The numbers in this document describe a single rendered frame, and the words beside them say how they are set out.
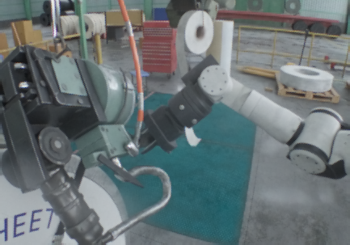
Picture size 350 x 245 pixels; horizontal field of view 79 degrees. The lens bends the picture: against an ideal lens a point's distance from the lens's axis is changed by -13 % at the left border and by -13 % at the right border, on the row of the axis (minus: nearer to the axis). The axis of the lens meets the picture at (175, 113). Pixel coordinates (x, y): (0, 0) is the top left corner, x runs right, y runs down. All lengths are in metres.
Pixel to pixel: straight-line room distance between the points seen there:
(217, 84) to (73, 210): 0.36
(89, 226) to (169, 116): 0.31
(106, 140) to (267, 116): 0.34
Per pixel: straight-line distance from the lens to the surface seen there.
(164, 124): 0.58
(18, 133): 0.35
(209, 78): 0.52
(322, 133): 0.53
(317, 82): 5.04
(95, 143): 0.43
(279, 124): 0.54
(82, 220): 0.42
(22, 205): 0.57
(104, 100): 0.43
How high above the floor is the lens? 1.55
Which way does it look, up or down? 25 degrees down
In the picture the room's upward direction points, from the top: straight up
